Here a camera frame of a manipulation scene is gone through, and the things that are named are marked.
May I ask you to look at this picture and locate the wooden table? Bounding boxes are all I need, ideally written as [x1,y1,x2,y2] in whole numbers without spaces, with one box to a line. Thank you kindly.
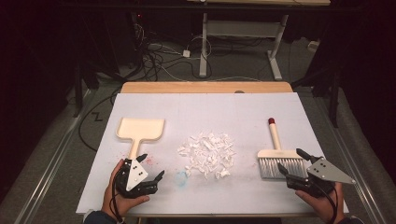
[120,81,294,94]

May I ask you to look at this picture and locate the person's left hand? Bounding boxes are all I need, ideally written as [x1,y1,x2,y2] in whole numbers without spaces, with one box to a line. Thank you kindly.
[100,159,150,218]

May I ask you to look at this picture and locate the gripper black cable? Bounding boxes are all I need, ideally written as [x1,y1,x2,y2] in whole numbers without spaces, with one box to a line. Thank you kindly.
[311,182,340,224]
[109,172,125,224]

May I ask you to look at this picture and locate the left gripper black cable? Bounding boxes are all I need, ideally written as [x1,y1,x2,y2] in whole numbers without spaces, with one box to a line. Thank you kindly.
[109,172,125,224]

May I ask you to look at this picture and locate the white box on floor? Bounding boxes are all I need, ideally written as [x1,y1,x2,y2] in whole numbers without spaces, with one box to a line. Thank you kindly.
[307,39,320,53]

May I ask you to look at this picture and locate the white metal desk frame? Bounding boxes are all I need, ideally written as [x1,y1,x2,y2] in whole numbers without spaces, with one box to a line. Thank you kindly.
[198,12,290,81]

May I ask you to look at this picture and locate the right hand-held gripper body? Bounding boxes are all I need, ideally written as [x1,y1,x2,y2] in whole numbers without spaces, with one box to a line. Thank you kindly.
[286,156,357,199]

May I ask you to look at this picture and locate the black floor cable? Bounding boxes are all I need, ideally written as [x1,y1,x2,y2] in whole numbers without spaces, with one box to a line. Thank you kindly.
[78,88,123,153]

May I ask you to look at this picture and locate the tangle of floor cables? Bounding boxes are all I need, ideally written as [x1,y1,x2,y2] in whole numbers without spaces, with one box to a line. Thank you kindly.
[134,22,265,82]

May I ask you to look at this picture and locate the metal floor rail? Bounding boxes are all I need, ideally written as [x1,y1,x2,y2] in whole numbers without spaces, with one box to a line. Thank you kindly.
[314,96,389,224]
[13,88,92,224]

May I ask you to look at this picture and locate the cream brush with red cap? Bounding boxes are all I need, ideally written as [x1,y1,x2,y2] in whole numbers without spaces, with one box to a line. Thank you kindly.
[257,117,309,180]

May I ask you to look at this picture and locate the person's right hand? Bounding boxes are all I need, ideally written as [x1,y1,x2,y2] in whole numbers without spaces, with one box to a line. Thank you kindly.
[295,183,346,224]

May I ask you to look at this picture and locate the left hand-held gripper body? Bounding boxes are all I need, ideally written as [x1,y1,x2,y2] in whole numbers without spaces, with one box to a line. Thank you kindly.
[116,158,159,200]

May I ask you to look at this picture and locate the pile of white paper scraps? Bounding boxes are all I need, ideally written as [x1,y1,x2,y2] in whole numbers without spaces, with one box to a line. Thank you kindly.
[177,132,237,181]

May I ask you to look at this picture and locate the light desk top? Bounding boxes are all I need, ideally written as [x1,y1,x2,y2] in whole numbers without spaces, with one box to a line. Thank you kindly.
[186,0,332,7]

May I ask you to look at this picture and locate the white foam board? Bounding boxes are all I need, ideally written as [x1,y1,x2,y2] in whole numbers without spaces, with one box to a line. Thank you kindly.
[76,91,350,216]

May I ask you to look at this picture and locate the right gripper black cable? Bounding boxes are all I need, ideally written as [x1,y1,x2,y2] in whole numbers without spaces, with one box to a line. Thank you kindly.
[311,182,340,224]

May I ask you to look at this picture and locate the cream plastic dustpan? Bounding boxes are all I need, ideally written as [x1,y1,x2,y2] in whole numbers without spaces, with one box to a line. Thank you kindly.
[115,117,166,161]

